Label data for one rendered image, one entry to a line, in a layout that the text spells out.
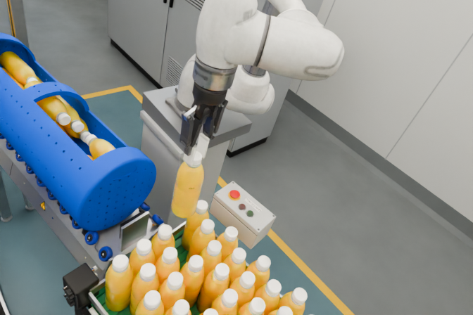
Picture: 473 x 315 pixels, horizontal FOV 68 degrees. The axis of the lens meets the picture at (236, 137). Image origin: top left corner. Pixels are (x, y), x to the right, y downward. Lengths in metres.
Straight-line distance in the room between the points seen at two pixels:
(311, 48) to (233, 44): 0.15
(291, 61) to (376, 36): 2.71
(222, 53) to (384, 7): 2.73
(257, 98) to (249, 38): 0.77
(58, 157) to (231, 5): 0.72
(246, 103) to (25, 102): 0.78
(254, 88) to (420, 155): 2.29
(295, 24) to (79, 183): 0.72
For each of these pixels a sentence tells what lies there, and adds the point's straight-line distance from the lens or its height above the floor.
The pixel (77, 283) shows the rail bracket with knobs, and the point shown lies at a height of 1.00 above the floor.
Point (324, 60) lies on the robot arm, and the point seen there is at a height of 1.73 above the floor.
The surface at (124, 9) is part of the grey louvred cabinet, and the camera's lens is 3.87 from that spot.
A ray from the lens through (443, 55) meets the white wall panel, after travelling 3.19.
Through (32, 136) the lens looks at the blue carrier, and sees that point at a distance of 1.24.
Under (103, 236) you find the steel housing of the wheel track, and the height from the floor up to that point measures 0.93.
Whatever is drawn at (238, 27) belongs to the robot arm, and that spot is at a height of 1.75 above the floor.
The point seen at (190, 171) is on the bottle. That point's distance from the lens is 0.91.
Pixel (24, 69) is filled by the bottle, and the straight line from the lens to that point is 1.62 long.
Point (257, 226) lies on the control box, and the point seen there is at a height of 1.10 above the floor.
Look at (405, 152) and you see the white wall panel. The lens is 3.48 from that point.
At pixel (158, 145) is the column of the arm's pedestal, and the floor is 0.90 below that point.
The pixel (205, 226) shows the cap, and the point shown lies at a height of 1.12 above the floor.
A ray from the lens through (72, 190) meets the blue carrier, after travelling 1.09.
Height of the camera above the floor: 1.98
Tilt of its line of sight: 38 degrees down
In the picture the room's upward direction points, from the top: 18 degrees clockwise
